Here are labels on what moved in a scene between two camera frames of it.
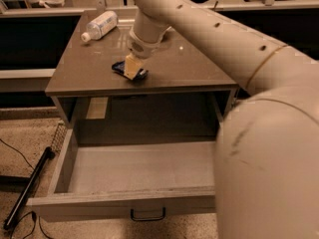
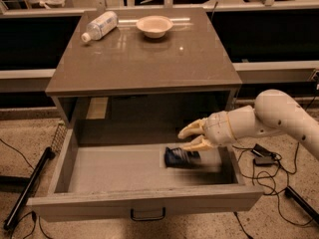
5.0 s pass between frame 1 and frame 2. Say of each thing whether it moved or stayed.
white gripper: moved
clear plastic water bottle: stayed
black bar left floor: stayed
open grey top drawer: stayed
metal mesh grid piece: stayed
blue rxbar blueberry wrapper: moved
